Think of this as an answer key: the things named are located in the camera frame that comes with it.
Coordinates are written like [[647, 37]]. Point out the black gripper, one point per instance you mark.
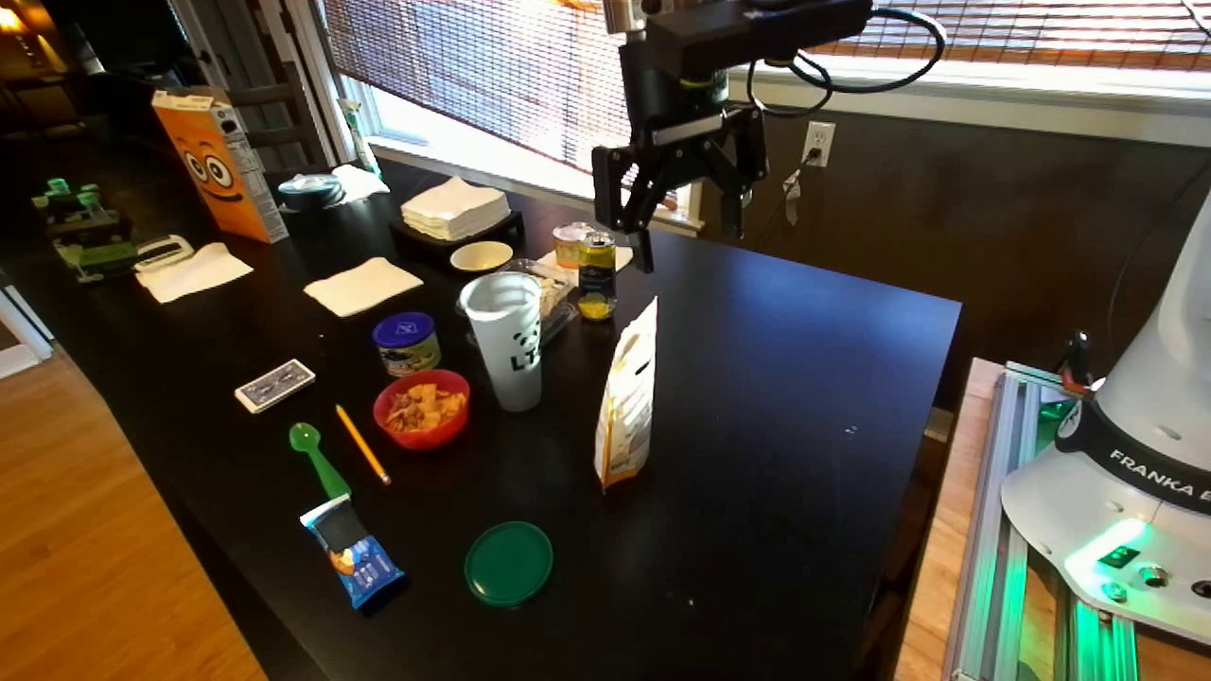
[[686, 119]]

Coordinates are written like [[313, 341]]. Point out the small white bowl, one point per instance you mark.
[[481, 256]]

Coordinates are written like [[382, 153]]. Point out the white crumpled paper napkin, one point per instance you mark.
[[194, 275]]

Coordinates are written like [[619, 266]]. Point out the white cloth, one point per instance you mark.
[[361, 183]]

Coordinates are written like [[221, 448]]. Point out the green round plastic lid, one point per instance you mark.
[[510, 567]]

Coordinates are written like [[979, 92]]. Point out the white square paper napkin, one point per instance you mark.
[[361, 284]]

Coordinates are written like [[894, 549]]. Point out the black napkin tray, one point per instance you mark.
[[506, 231]]

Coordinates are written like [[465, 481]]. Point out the orange pencil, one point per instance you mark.
[[361, 443]]

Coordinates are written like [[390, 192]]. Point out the small white device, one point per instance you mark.
[[160, 246]]

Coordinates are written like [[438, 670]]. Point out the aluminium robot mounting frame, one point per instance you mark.
[[1009, 530]]

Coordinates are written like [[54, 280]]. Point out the white wall outlet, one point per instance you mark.
[[820, 140]]

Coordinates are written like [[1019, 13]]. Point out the green plastic spoon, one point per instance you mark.
[[314, 454]]

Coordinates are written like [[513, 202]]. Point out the white paper cup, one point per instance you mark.
[[513, 341]]

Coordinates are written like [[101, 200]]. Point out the blue snack wrapper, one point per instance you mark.
[[354, 554]]

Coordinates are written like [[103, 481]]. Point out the stack of white napkins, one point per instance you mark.
[[455, 211]]

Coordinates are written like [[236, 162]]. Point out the green stapler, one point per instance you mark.
[[96, 256]]

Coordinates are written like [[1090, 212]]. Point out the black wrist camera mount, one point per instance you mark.
[[758, 31]]

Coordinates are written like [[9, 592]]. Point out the small jar with blue lid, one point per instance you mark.
[[406, 341]]

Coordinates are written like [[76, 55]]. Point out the red bowl with cereal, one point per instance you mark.
[[421, 410]]

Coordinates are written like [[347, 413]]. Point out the playing card deck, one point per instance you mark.
[[275, 385]]

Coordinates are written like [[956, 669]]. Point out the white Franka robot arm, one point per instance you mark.
[[1137, 418]]

